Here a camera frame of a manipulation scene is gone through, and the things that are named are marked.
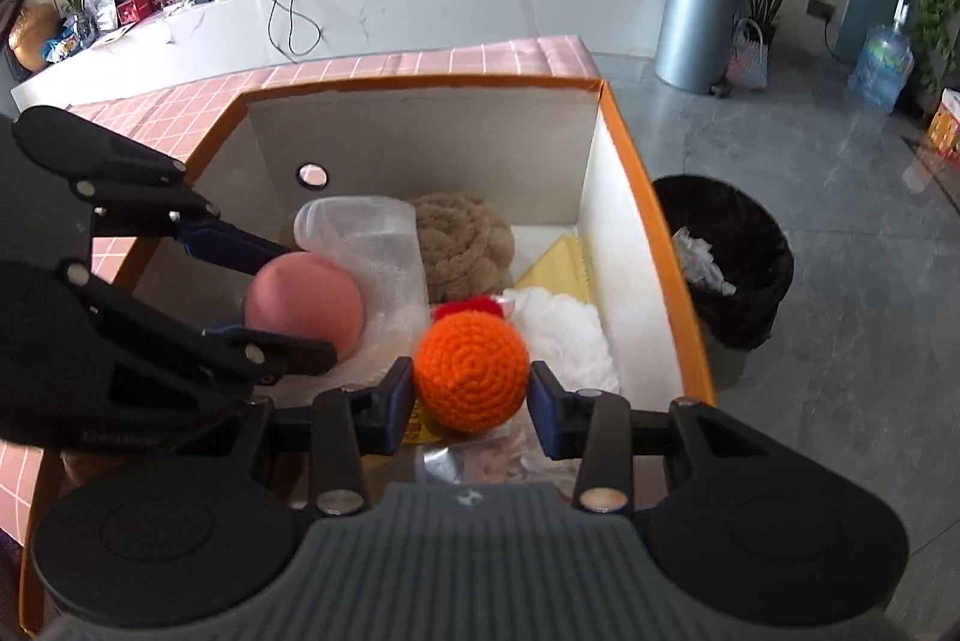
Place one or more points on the orange crochet ball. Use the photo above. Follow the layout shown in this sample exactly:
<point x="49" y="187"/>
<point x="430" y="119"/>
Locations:
<point x="471" y="368"/>

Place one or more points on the white cloth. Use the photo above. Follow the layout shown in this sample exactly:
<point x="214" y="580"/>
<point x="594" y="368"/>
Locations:
<point x="565" y="334"/>

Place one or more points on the brown plush toy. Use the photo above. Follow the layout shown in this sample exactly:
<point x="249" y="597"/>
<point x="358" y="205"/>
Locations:
<point x="467" y="246"/>

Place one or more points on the orange cardboard box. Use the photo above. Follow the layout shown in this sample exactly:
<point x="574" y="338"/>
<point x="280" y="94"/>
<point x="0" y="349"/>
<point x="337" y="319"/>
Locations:
<point x="184" y="542"/>

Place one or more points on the silver yellow wipes pack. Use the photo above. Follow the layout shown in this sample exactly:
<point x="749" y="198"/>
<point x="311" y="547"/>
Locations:
<point x="510" y="453"/>

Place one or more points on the yellow microfiber cloth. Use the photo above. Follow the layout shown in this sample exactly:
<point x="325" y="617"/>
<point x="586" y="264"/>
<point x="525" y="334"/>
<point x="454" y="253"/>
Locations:
<point x="561" y="270"/>

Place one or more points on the white marble TV console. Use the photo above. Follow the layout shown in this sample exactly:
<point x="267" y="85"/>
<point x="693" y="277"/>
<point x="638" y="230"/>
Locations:
<point x="225" y="37"/>

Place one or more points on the black waste basket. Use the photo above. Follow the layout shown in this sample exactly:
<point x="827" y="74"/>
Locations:
<point x="736" y="261"/>

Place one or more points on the woven small basket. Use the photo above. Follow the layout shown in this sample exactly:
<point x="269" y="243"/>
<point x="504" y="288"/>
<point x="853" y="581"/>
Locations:
<point x="747" y="66"/>

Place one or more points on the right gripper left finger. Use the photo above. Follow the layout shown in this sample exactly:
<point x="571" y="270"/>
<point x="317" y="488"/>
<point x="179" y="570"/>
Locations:
<point x="348" y="425"/>

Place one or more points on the pink egg sponge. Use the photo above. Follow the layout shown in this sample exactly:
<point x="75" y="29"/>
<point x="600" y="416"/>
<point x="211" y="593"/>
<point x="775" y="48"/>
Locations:
<point x="304" y="296"/>

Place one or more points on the orange tissue box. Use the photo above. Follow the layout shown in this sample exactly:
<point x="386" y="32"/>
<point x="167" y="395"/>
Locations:
<point x="943" y="135"/>

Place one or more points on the gold round vase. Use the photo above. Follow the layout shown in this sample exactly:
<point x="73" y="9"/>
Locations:
<point x="34" y="26"/>

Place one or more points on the blue water jug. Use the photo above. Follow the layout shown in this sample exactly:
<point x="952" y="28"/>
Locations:
<point x="885" y="63"/>

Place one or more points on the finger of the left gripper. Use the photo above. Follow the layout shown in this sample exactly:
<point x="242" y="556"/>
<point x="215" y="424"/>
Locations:
<point x="132" y="191"/>
<point x="232" y="354"/>

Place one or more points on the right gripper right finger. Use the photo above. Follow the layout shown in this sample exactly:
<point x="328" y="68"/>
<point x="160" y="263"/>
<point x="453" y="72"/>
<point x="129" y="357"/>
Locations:
<point x="591" y="426"/>

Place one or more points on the pink checkered tablecloth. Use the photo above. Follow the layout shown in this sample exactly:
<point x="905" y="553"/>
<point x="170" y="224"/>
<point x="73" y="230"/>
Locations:
<point x="175" y="119"/>

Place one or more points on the grey metal trash bin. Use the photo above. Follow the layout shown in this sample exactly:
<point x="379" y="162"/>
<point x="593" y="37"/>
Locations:
<point x="694" y="43"/>

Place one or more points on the translucent mesh bag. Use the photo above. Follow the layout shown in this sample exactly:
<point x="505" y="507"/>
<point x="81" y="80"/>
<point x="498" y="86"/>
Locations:
<point x="375" y="239"/>

